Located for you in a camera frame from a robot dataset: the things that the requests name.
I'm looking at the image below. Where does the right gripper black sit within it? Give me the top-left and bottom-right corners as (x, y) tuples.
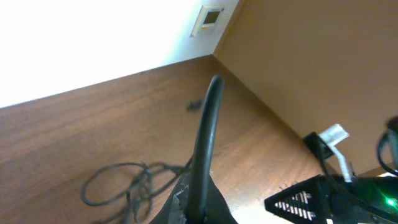
(264, 175), (397, 224)

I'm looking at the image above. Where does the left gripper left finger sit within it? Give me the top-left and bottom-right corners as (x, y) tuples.
(149, 173), (191, 224)

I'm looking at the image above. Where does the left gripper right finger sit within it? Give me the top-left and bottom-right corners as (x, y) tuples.
(205, 177), (237, 224)

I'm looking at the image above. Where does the black USB cable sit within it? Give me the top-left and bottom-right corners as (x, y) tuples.
(185, 73), (226, 223)

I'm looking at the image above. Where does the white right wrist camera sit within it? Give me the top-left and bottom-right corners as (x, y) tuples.
(303, 124), (353, 183)

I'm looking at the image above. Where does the right camera cable black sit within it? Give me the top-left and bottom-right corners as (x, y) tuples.
(310, 116), (398, 218)

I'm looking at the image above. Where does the white wall thermostat panel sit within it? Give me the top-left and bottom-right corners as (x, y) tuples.
(190, 5), (224, 37)

